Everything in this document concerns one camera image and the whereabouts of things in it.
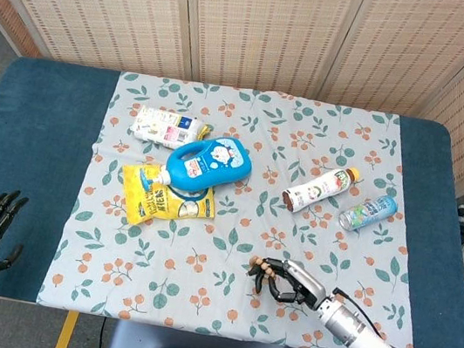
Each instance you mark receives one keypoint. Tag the tea bottle with yellow cap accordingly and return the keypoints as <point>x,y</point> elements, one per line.
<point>322,188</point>

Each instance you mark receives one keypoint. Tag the white printed snack package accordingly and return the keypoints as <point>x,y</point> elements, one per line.
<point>164,128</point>

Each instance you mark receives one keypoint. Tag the yellow marshmallow bag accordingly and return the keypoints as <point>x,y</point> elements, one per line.
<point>152,205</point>

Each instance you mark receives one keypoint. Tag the blue pump lotion bottle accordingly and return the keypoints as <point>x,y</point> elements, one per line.
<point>211,166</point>

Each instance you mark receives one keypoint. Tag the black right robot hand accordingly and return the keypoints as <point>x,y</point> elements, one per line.
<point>307,283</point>

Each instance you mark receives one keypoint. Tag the floral fruit print tablecloth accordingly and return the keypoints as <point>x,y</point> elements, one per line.
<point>217,269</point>

